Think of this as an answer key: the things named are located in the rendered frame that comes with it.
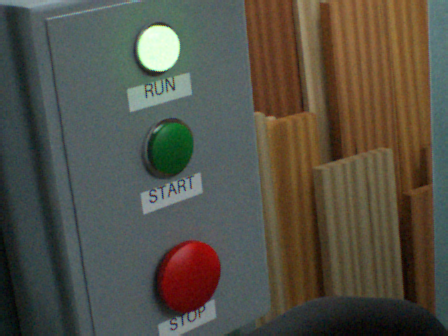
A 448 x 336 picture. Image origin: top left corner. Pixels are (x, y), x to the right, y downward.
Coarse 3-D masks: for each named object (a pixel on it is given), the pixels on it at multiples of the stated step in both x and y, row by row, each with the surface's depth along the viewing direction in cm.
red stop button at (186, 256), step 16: (192, 240) 38; (176, 256) 37; (192, 256) 37; (208, 256) 38; (160, 272) 37; (176, 272) 37; (192, 272) 37; (208, 272) 38; (160, 288) 37; (176, 288) 37; (192, 288) 37; (208, 288) 38; (176, 304) 37; (192, 304) 38
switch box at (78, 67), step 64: (0, 0) 34; (64, 0) 33; (128, 0) 34; (192, 0) 36; (0, 64) 35; (64, 64) 33; (128, 64) 35; (192, 64) 37; (0, 128) 36; (64, 128) 33; (128, 128) 35; (192, 128) 37; (0, 192) 38; (64, 192) 34; (128, 192) 36; (256, 192) 40; (64, 256) 35; (128, 256) 36; (256, 256) 41; (64, 320) 36; (128, 320) 37
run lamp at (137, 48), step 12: (156, 24) 35; (144, 36) 34; (156, 36) 34; (168, 36) 35; (144, 48) 34; (156, 48) 35; (168, 48) 35; (144, 60) 35; (156, 60) 35; (168, 60) 35; (156, 72) 35
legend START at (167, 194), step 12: (180, 180) 37; (192, 180) 38; (144, 192) 36; (156, 192) 37; (168, 192) 37; (180, 192) 37; (192, 192) 38; (144, 204) 36; (156, 204) 37; (168, 204) 37
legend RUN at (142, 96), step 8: (160, 80) 36; (168, 80) 36; (176, 80) 36; (184, 80) 36; (136, 88) 35; (144, 88) 35; (152, 88) 35; (160, 88) 36; (168, 88) 36; (176, 88) 36; (184, 88) 36; (128, 96) 35; (136, 96) 35; (144, 96) 35; (152, 96) 36; (160, 96) 36; (168, 96) 36; (176, 96) 36; (136, 104) 35; (144, 104) 35; (152, 104) 36
